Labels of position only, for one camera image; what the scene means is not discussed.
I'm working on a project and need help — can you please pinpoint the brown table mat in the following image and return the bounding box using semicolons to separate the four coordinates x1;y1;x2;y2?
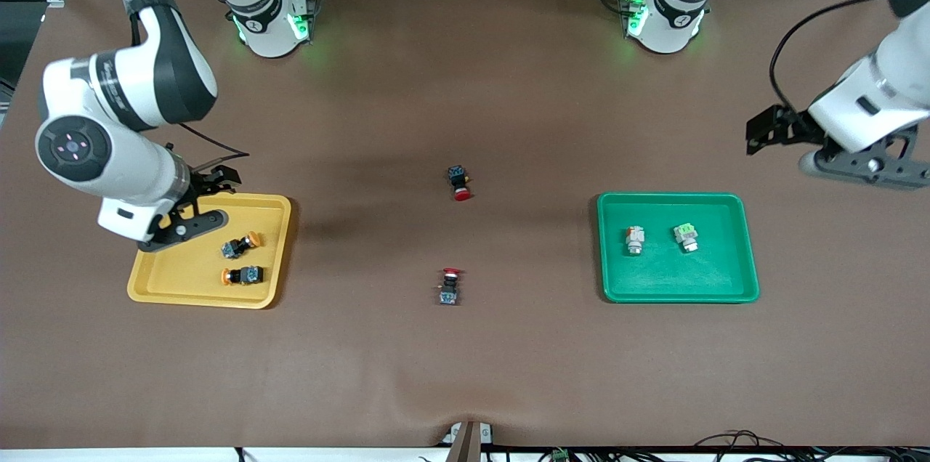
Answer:
0;0;930;448

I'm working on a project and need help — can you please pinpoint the metal table edge bracket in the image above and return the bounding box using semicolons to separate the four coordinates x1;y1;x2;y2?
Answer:
442;420;496;462

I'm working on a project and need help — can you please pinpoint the green plastic tray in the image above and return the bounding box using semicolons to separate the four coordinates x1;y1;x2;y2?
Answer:
597;191;761;304

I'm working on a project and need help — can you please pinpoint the red mushroom push button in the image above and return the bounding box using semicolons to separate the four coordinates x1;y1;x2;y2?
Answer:
437;267;464;307
447;166;474;203

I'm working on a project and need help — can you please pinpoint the yellow plastic tray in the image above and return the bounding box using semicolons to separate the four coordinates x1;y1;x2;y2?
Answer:
127;190;293;309

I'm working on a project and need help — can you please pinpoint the black cable bundle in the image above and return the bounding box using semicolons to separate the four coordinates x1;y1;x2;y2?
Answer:
690;431;930;462

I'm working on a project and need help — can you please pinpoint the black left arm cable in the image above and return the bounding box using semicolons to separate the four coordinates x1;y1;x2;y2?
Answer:
769;0;898;114

